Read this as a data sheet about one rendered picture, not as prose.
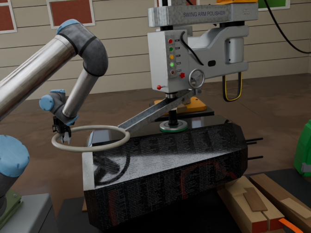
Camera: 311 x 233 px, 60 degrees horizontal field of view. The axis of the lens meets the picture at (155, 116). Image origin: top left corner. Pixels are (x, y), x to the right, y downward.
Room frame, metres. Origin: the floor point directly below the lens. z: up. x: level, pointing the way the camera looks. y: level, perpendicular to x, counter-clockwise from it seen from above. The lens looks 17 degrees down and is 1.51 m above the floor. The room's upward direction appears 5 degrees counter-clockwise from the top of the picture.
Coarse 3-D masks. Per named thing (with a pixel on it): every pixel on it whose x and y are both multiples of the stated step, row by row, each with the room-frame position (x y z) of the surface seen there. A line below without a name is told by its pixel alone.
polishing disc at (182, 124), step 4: (180, 120) 2.06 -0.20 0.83; (160, 124) 2.01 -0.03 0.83; (164, 124) 2.00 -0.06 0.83; (180, 124) 1.96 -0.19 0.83; (184, 124) 1.96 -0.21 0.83; (164, 128) 1.91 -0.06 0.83; (168, 128) 1.90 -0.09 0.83; (172, 128) 1.90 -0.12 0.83; (176, 128) 1.89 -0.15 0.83; (180, 128) 1.89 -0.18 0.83
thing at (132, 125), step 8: (176, 96) 2.08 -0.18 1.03; (184, 96) 1.98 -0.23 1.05; (192, 96) 2.02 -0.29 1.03; (160, 104) 1.99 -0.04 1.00; (168, 104) 1.90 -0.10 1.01; (176, 104) 1.94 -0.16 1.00; (144, 112) 1.92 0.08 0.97; (152, 112) 1.95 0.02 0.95; (160, 112) 1.86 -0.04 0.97; (128, 120) 1.85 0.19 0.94; (136, 120) 1.88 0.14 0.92; (144, 120) 1.79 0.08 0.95; (152, 120) 1.82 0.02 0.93; (128, 128) 1.72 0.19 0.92; (136, 128) 1.75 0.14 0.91
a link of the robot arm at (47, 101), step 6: (48, 96) 1.58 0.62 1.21; (54, 96) 1.62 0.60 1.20; (60, 96) 1.68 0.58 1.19; (42, 102) 1.57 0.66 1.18; (48, 102) 1.57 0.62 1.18; (54, 102) 1.59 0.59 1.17; (60, 102) 1.61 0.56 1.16; (42, 108) 1.57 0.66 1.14; (48, 108) 1.56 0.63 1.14; (54, 108) 1.57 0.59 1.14
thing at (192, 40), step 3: (189, 36) 2.75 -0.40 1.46; (198, 36) 2.65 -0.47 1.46; (189, 39) 2.56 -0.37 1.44; (192, 39) 2.54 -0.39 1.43; (195, 39) 2.51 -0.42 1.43; (198, 39) 2.49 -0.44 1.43; (189, 42) 2.57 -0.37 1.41; (192, 42) 2.54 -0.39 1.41; (195, 42) 2.51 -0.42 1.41; (189, 45) 2.57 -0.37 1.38; (192, 45) 2.54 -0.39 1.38
